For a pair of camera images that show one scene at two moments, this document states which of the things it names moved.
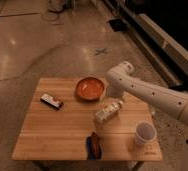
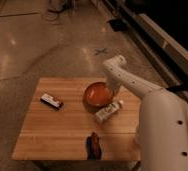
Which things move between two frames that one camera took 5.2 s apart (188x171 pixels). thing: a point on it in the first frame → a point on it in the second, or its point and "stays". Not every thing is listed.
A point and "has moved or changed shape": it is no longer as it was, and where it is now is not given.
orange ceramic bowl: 90,88 has moved or changed shape
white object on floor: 56,5 stays
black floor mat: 117,24 stays
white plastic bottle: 109,110 stays
